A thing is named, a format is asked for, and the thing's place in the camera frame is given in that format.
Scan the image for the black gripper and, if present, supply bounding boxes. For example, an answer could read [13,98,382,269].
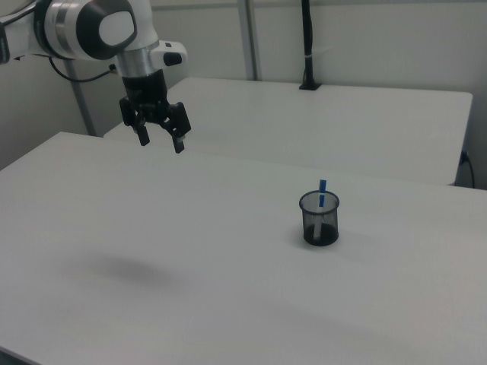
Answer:
[119,70,192,154]

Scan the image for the white marker with blue cap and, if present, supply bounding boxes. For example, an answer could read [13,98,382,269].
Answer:
[310,178,329,240]

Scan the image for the white side table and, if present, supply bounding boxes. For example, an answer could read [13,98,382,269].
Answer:
[102,77,474,187]

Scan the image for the black mesh pen cup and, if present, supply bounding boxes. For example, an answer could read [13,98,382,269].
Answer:
[298,191,341,247]

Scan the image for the grey partition frame post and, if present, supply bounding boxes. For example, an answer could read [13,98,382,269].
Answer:
[62,59,97,137]
[236,0,264,81]

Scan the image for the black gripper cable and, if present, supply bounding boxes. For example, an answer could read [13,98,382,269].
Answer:
[47,56,117,84]

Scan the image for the white cable tie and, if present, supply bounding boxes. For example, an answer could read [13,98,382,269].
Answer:
[304,46,333,61]

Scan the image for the black camera pole with clamp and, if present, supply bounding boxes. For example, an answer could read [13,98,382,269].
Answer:
[298,0,323,91]

